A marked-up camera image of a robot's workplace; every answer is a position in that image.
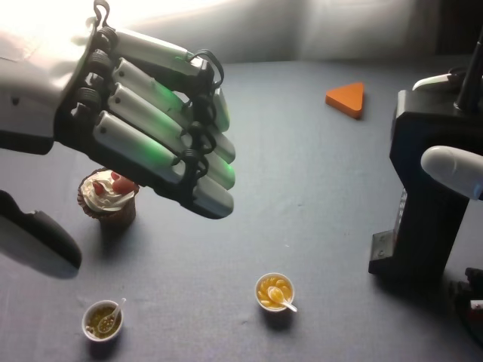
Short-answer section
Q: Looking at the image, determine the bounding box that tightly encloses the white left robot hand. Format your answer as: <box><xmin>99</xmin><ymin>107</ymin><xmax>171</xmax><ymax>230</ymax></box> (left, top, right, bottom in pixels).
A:
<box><xmin>0</xmin><ymin>0</ymin><xmax>238</xmax><ymax>281</ymax></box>

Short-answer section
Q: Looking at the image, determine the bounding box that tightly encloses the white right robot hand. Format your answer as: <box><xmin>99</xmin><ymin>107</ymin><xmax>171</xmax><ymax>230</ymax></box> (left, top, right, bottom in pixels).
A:
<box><xmin>411</xmin><ymin>72</ymin><xmax>483</xmax><ymax>203</ymax></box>

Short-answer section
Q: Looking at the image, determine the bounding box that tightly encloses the toy cupcake with red heart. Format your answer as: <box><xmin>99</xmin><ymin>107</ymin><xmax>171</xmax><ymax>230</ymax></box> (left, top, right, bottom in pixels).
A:
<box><xmin>76</xmin><ymin>167</ymin><xmax>140</xmax><ymax>229</ymax></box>

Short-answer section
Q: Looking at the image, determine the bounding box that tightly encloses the orange triangle block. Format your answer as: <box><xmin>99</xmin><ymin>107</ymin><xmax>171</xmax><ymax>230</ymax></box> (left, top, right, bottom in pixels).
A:
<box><xmin>325</xmin><ymin>81</ymin><xmax>367</xmax><ymax>121</ymax></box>

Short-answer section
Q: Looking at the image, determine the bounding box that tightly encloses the grey table cloth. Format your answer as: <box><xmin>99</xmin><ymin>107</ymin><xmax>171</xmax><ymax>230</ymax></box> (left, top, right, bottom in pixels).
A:
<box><xmin>0</xmin><ymin>59</ymin><xmax>483</xmax><ymax>362</ymax></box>

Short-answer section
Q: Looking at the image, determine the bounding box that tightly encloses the white cloth backdrop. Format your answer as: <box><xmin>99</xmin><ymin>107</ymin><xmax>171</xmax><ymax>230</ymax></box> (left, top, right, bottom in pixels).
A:
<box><xmin>0</xmin><ymin>0</ymin><xmax>441</xmax><ymax>73</ymax></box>

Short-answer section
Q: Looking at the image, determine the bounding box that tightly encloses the small bowl of green soup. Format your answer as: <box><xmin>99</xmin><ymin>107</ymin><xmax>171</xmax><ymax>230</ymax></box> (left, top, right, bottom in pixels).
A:
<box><xmin>81</xmin><ymin>297</ymin><xmax>128</xmax><ymax>342</ymax></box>

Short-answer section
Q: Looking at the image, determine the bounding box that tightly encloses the small bowl of orange soup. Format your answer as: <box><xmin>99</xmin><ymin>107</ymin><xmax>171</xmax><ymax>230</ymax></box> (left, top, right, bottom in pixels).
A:
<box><xmin>254</xmin><ymin>271</ymin><xmax>299</xmax><ymax>314</ymax></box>

